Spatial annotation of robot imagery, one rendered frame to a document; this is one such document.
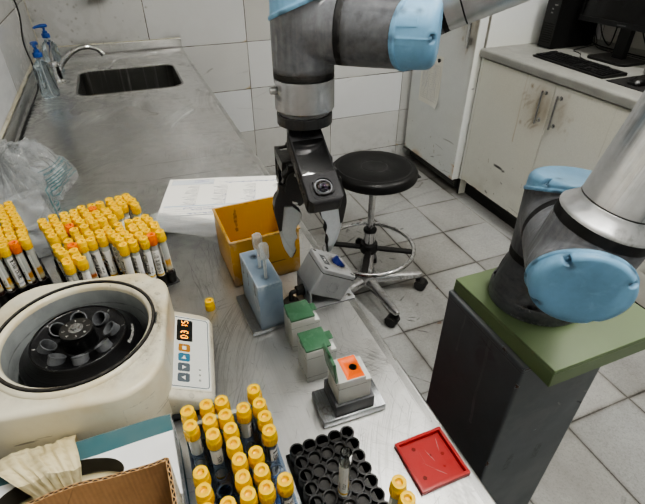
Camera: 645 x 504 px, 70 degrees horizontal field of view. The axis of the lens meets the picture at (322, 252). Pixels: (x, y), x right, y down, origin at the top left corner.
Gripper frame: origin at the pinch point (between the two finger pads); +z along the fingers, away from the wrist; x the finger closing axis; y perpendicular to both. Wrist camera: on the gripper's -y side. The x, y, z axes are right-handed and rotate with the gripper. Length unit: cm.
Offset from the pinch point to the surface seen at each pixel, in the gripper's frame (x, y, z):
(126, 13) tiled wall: 42, 221, -6
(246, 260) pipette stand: 9.3, 7.5, 5.5
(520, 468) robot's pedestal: -40, -15, 52
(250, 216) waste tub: 6.3, 26.9, 8.5
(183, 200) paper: 20, 47, 13
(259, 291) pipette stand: 8.3, 0.0, 6.3
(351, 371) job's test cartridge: -1.1, -17.0, 8.2
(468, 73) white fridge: -133, 182, 25
